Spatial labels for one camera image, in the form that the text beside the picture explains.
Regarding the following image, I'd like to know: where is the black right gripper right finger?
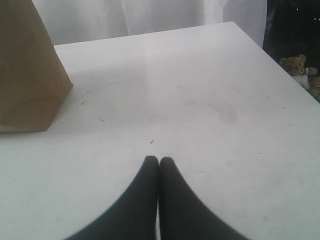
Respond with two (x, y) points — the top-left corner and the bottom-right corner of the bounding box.
(158, 157), (246, 240)

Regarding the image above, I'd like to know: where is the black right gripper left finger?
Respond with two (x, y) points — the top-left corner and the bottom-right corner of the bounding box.
(68, 156), (159, 240)

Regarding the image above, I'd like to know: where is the brown paper shopping bag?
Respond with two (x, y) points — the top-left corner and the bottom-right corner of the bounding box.
(0, 0), (73, 134)

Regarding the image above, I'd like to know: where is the brown teddy bear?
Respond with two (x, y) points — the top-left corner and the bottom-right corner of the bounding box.
(308, 76), (320, 97)
(278, 54), (318, 77)

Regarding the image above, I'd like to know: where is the white backdrop curtain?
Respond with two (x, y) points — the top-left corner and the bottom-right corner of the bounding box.
(33, 0), (268, 46)

